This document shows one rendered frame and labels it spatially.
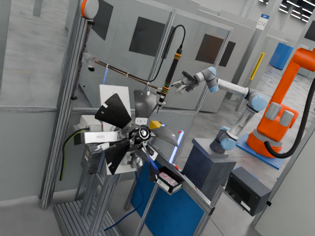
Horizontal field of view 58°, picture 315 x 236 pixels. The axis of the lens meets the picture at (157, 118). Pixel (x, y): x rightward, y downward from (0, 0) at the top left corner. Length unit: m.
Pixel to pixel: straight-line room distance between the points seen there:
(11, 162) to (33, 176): 0.27
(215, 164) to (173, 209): 0.53
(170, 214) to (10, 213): 1.42
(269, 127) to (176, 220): 3.59
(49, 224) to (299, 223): 2.54
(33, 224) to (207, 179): 1.58
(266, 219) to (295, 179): 0.63
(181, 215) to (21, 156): 1.45
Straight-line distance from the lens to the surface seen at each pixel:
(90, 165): 2.40
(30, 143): 2.65
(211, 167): 2.54
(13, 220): 2.90
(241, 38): 6.55
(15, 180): 2.86
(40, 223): 2.89
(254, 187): 1.95
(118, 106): 1.96
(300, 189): 3.47
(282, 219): 3.65
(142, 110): 2.13
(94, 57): 2.16
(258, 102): 2.34
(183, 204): 2.47
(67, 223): 2.80
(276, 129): 5.74
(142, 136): 2.01
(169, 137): 2.22
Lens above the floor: 2.11
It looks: 22 degrees down
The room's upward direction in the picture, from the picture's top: 20 degrees clockwise
